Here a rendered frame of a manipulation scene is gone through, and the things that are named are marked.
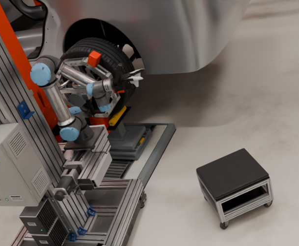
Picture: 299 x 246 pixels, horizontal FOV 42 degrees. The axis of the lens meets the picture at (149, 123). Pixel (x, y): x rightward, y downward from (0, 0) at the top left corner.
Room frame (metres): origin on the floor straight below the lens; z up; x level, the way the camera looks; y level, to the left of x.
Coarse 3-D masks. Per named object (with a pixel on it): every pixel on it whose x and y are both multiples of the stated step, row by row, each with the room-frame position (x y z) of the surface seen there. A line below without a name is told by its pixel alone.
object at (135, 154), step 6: (150, 132) 3.14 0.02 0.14; (144, 138) 3.03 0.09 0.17; (138, 144) 2.99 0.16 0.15; (144, 144) 3.00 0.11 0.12; (114, 150) 3.03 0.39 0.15; (120, 150) 3.00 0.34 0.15; (126, 150) 2.96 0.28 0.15; (132, 150) 2.92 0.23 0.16; (138, 150) 2.90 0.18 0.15; (114, 156) 2.98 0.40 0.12; (120, 156) 2.94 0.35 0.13; (126, 156) 2.91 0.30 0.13; (132, 156) 2.87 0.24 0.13; (138, 156) 2.88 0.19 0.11
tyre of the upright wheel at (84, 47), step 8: (80, 40) 3.24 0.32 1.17; (88, 40) 3.14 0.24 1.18; (96, 40) 3.13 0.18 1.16; (104, 40) 3.12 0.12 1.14; (72, 48) 3.09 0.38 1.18; (80, 48) 3.02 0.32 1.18; (88, 48) 3.00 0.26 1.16; (96, 48) 3.00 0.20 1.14; (104, 48) 3.01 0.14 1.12; (112, 48) 3.03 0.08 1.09; (64, 56) 3.10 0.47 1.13; (72, 56) 3.05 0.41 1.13; (80, 56) 3.01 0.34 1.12; (104, 56) 2.92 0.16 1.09; (112, 56) 2.96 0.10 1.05; (120, 56) 2.99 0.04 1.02; (104, 64) 2.91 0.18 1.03; (112, 64) 2.89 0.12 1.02; (128, 64) 2.99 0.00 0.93; (112, 72) 2.88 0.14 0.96; (128, 72) 2.95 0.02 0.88; (120, 96) 2.89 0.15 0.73; (128, 96) 2.92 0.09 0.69; (120, 104) 2.90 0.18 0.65; (112, 112) 2.96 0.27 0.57
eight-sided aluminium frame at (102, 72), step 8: (72, 64) 2.96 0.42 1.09; (80, 64) 2.92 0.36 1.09; (88, 64) 2.88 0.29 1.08; (96, 72) 2.86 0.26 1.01; (104, 72) 2.88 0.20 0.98; (64, 96) 3.09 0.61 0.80; (112, 96) 2.82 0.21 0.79; (72, 104) 3.07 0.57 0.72; (112, 104) 2.84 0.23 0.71; (88, 112) 3.02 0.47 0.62; (96, 112) 2.97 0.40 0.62; (104, 112) 2.92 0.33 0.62
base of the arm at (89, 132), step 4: (84, 128) 2.28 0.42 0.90; (88, 128) 2.30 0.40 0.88; (80, 132) 2.26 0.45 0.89; (84, 132) 2.27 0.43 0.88; (88, 132) 2.28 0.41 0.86; (92, 132) 2.30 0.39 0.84; (80, 136) 2.26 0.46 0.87; (84, 136) 2.27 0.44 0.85; (88, 136) 2.26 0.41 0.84; (92, 136) 2.28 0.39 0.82; (76, 140) 2.26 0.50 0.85; (80, 140) 2.25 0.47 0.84; (84, 140) 2.25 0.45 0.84; (88, 140) 2.25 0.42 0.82
